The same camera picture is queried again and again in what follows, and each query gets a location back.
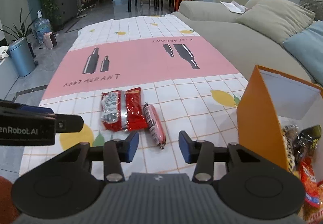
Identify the white paper on sofa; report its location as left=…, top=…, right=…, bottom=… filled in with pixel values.
left=220, top=1, right=248, bottom=14

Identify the orange paper box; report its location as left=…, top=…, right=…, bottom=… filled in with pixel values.
left=237, top=65, right=322, bottom=169

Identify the beige cushion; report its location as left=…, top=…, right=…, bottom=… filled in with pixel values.
left=236, top=0, right=315, bottom=44

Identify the beige sofa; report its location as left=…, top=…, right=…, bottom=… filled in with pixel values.
left=173, top=0, right=320, bottom=85

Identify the dark grey cabinet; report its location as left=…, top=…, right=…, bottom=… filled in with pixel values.
left=42, top=0, right=78, bottom=31

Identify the large red snack bag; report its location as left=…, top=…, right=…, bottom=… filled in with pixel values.
left=101, top=88, right=148, bottom=132

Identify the red sausage stick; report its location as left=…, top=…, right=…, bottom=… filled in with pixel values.
left=143, top=102, right=166, bottom=149

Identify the light blue cushion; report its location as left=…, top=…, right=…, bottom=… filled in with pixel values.
left=282, top=20, right=322, bottom=84

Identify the orange round stool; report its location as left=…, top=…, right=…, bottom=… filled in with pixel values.
left=0, top=176, right=19, bottom=224

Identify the pink white checked tablecloth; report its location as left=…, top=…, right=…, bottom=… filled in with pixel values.
left=20, top=15, right=247, bottom=176

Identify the grey patterned cushion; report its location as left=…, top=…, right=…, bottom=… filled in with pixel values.
left=299, top=0, right=323, bottom=21

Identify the blue water jug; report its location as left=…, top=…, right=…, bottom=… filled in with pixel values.
left=34, top=10, right=51, bottom=44

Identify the pink small heater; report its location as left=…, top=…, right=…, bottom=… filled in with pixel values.
left=43, top=32, right=58, bottom=49

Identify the dark candy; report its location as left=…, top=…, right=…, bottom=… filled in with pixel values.
left=292, top=125, right=322, bottom=164

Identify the yellow waffle cookie pack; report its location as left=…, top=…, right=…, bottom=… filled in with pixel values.
left=282, top=125, right=299, bottom=176

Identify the blue trash bin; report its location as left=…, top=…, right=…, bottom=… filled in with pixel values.
left=8, top=37, right=36, bottom=77

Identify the small red snack packet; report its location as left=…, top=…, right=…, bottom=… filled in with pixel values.
left=298, top=157, right=322, bottom=223

